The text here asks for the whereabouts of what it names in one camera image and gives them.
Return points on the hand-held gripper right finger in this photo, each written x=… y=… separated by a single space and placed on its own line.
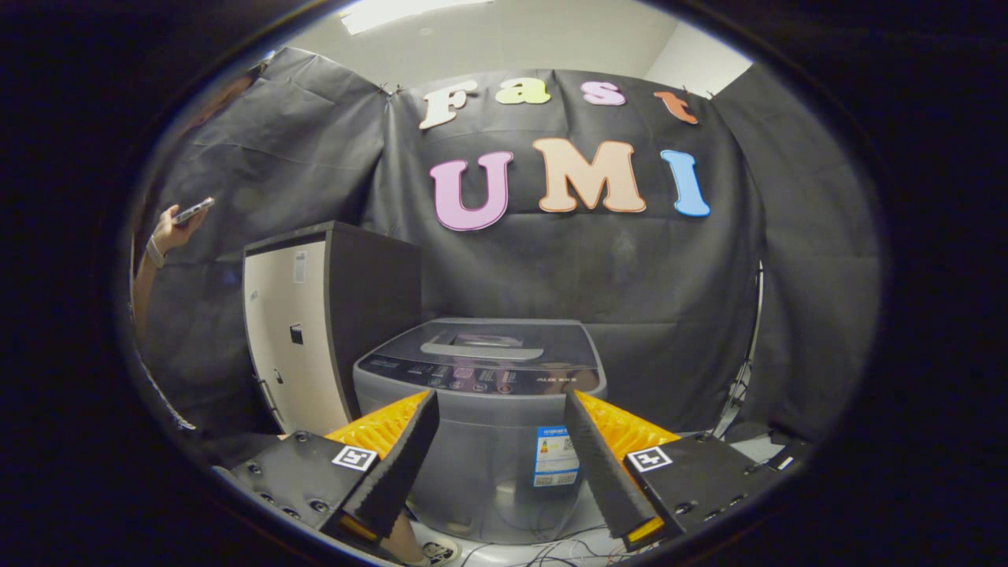
x=602 y=465

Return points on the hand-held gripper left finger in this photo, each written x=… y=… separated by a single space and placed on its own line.
x=402 y=465

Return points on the grey washing machine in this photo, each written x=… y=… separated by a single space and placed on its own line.
x=488 y=449

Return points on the dark washing machine lid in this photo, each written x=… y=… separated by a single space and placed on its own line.
x=551 y=342

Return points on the person's leg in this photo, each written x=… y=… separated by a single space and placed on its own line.
x=402 y=539

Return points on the person's shoe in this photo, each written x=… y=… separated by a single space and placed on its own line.
x=439 y=553

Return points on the dark cabinet with beige door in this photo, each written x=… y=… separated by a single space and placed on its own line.
x=291 y=354

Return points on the light stand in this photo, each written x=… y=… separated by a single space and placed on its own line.
x=744 y=378

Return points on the black backdrop cloth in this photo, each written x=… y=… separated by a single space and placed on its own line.
x=630 y=276

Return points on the grey wristband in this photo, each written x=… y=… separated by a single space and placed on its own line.
x=155 y=252

